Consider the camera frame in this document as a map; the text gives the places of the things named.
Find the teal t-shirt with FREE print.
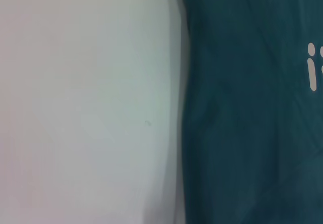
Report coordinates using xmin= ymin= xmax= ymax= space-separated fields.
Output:
xmin=178 ymin=0 xmax=323 ymax=224

